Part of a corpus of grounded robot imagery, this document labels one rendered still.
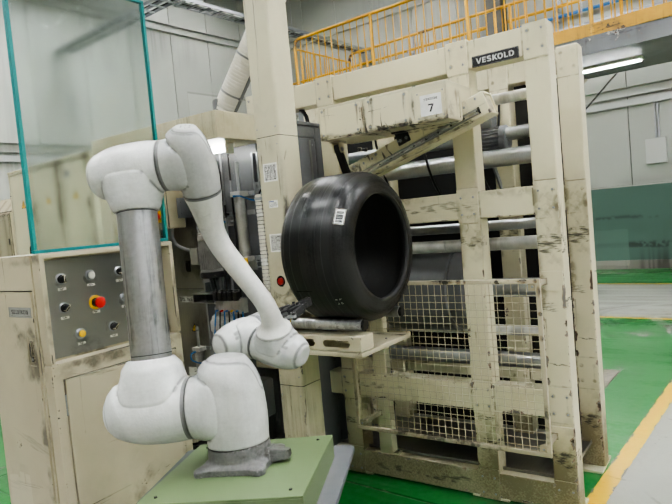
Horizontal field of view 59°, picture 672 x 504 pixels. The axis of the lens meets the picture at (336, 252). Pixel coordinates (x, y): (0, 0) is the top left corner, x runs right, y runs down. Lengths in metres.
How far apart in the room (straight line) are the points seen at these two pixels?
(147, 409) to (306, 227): 0.91
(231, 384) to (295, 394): 1.10
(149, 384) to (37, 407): 0.86
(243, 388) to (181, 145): 0.61
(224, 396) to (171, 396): 0.13
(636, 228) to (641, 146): 1.37
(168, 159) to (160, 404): 0.59
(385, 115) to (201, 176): 1.11
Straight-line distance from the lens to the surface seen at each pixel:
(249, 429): 1.50
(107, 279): 2.35
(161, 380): 1.53
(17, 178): 6.70
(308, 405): 2.56
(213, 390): 1.48
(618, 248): 11.37
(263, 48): 2.55
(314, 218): 2.12
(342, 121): 2.58
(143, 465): 2.48
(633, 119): 11.39
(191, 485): 1.52
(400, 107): 2.44
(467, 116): 2.46
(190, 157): 1.53
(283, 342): 1.67
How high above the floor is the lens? 1.29
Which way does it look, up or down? 3 degrees down
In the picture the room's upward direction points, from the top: 5 degrees counter-clockwise
